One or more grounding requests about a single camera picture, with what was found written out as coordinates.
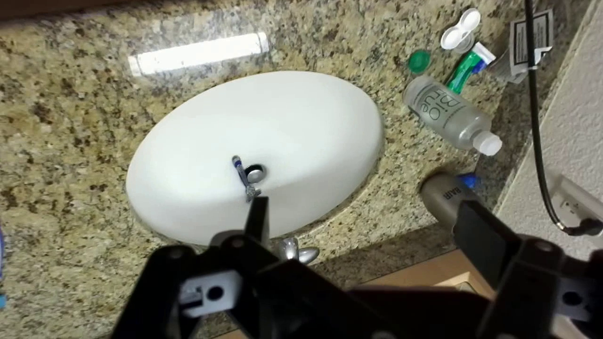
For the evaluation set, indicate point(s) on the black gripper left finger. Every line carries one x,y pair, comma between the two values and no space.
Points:
257,219

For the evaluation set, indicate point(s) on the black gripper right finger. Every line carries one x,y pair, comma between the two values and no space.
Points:
483,238

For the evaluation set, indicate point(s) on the white oval sink basin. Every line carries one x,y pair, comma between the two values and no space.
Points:
264,132

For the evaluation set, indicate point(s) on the clear plastic bottle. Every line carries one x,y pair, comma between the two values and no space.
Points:
445,113

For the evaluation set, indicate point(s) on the green toothpaste tube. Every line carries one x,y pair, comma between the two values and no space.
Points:
466,68

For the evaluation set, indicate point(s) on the green round cap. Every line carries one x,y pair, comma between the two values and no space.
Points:
419,61

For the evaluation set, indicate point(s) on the grey labelled packet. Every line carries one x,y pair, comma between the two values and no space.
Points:
521,44

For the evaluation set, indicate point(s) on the white contact lens case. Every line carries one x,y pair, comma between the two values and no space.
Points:
460,31

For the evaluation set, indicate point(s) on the white wall outlet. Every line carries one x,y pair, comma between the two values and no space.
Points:
581,198

